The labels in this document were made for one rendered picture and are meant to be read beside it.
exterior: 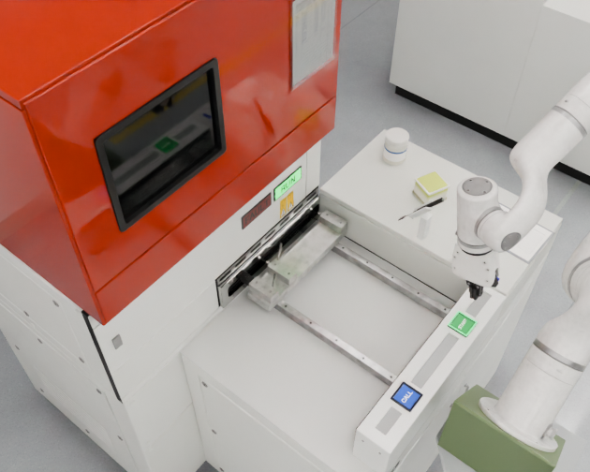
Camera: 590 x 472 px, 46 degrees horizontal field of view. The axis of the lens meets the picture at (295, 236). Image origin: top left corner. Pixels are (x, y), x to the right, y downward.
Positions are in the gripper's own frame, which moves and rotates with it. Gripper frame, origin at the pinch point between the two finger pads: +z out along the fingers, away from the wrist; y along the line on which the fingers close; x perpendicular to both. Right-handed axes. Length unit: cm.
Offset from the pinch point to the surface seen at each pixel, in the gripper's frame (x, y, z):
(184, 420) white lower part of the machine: -50, -70, 51
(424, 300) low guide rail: 8.0, -20.0, 22.8
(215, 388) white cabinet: -46, -52, 25
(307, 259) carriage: -3, -52, 13
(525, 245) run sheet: 33.2, -2.7, 14.4
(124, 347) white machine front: -61, -59, -4
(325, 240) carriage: 6, -52, 13
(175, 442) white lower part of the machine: -55, -72, 58
